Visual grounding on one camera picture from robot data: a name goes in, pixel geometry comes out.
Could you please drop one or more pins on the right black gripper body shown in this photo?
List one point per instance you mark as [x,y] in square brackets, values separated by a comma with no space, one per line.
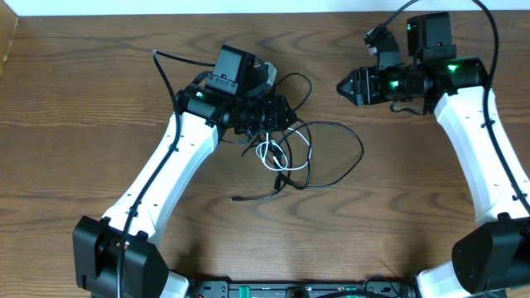
[389,85]

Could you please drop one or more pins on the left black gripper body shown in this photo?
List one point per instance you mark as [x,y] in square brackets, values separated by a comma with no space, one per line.
[272,112]

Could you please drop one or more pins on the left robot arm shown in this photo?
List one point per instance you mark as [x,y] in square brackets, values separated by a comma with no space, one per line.
[118,255]

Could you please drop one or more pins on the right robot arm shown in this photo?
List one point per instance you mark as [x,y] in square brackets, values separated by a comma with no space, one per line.
[495,256]

